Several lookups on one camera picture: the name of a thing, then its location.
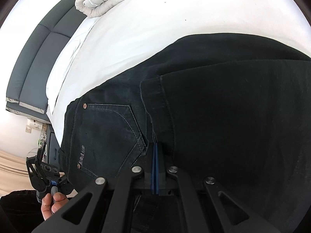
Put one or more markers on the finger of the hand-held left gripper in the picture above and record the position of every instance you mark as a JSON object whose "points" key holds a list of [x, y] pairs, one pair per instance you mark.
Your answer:
{"points": [[41, 153], [31, 172]]}

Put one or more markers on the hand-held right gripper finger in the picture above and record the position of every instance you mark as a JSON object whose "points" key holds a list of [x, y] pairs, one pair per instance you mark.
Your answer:
{"points": [[158, 170], [153, 170]]}

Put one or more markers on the black denim pants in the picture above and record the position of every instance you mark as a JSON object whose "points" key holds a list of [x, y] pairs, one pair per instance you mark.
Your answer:
{"points": [[218, 126]]}

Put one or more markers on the person's left hand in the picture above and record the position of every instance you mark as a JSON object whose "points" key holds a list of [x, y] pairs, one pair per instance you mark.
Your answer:
{"points": [[53, 202]]}

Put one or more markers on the dark nightstand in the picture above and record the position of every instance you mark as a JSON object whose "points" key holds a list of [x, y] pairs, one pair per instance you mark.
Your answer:
{"points": [[53, 148]]}

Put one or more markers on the beige curtain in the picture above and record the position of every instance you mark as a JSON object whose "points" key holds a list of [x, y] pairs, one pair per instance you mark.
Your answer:
{"points": [[12, 167]]}

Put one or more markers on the person's left leg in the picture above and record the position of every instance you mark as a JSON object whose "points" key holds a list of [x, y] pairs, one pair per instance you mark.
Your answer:
{"points": [[17, 208]]}

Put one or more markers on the white pillow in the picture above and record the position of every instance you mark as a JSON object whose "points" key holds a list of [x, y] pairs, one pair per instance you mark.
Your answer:
{"points": [[64, 77]]}

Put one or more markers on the grey padded headboard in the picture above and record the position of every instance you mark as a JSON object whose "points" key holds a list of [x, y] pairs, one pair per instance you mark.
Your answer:
{"points": [[38, 60]]}

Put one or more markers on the bed with white sheet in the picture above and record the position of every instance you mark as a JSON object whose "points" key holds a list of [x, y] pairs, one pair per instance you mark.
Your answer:
{"points": [[150, 24]]}

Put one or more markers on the wall socket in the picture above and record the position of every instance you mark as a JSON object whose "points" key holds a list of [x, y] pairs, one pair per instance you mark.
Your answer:
{"points": [[31, 125]]}

